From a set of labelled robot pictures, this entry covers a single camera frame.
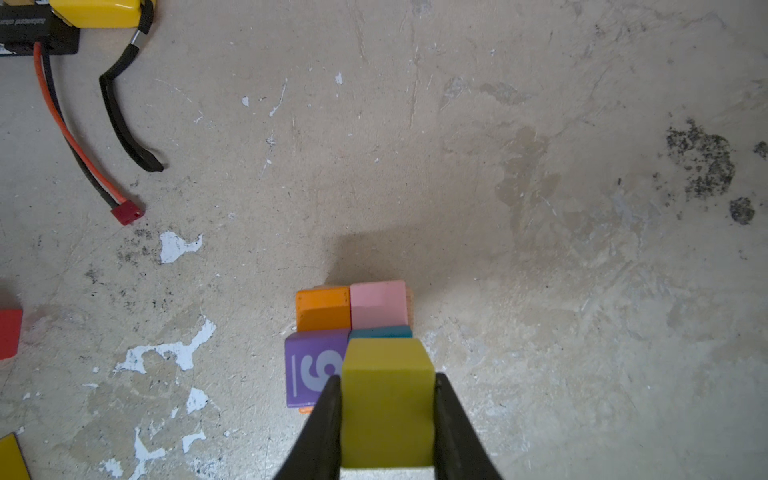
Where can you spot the yellow tape measure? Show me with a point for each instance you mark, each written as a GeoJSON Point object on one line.
{"type": "Point", "coordinates": [99, 14]}

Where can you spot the pink wooden block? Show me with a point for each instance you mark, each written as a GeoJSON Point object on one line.
{"type": "Point", "coordinates": [379, 304]}

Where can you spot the red wooden arch block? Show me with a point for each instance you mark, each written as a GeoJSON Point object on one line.
{"type": "Point", "coordinates": [10, 331]}

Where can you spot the black charging board yellow connectors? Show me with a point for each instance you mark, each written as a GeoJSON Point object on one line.
{"type": "Point", "coordinates": [24, 25]}

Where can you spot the purple number block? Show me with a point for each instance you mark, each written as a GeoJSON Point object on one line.
{"type": "Point", "coordinates": [311, 358]}

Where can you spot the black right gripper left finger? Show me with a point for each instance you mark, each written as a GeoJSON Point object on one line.
{"type": "Point", "coordinates": [316, 453]}

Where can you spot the orange wooden block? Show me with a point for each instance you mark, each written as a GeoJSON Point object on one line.
{"type": "Point", "coordinates": [323, 308]}

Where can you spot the lime green wooden cube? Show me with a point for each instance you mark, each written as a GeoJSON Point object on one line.
{"type": "Point", "coordinates": [387, 394]}

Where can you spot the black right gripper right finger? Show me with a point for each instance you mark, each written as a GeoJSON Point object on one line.
{"type": "Point", "coordinates": [458, 452]}

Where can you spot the teal wooden cube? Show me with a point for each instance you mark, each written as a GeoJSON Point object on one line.
{"type": "Point", "coordinates": [401, 331]}

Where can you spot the yellow wooden block left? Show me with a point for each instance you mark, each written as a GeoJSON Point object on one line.
{"type": "Point", "coordinates": [12, 463]}

